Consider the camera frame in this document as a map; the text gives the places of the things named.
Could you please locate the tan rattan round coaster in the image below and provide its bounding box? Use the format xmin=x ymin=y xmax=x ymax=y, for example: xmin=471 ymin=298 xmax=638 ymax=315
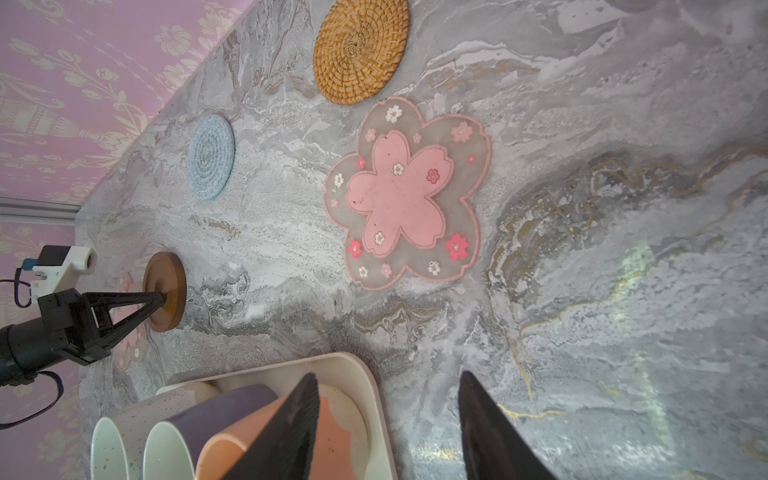
xmin=313 ymin=0 xmax=410 ymax=105

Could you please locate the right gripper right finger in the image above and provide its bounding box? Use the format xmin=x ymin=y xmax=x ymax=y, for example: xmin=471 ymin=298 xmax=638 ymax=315
xmin=458 ymin=371 xmax=556 ymax=480

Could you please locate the left aluminium corner post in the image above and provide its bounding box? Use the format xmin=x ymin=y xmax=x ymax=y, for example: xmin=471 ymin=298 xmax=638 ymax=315
xmin=0 ymin=197 xmax=81 ymax=226

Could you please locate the white ceramic mug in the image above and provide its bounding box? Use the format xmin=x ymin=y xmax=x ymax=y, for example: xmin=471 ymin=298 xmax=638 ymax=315
xmin=90 ymin=382 xmax=222 ymax=479

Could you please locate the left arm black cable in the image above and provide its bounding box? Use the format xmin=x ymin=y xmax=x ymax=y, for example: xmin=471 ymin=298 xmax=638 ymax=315
xmin=0 ymin=266 xmax=65 ymax=431

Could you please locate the pink flower coaster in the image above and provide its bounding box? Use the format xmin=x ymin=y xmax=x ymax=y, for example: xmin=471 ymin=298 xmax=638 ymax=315
xmin=323 ymin=96 xmax=492 ymax=291
xmin=110 ymin=272 xmax=149 ymax=372

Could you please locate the brown wooden round coaster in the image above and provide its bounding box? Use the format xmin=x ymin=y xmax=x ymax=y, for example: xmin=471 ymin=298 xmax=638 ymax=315
xmin=143 ymin=252 xmax=187 ymax=333

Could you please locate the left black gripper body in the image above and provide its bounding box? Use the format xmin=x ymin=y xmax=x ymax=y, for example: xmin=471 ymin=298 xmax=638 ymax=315
xmin=1 ymin=289 xmax=96 ymax=386

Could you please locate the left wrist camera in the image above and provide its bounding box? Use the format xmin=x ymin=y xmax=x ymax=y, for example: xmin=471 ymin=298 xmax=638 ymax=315
xmin=21 ymin=245 xmax=97 ymax=303

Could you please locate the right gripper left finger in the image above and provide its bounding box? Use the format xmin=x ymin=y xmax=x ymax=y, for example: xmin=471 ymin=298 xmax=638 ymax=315
xmin=223 ymin=373 xmax=320 ymax=479

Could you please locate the blue woven round coaster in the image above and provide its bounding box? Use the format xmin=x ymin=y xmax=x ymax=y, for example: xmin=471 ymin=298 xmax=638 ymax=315
xmin=187 ymin=114 xmax=236 ymax=200

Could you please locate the beige rectangular tray mat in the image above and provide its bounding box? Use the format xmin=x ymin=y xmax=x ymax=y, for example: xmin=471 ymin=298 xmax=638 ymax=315
xmin=157 ymin=351 xmax=400 ymax=480

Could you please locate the orange ceramic mug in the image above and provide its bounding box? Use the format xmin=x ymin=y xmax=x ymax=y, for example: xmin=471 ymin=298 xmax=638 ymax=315
xmin=195 ymin=384 xmax=369 ymax=479

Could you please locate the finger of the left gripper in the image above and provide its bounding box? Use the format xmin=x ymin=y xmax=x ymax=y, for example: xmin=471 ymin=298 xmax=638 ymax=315
xmin=86 ymin=292 xmax=166 ymax=365

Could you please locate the lavender ceramic mug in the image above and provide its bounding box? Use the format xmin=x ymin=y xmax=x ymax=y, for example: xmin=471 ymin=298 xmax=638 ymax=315
xmin=143 ymin=384 xmax=277 ymax=480

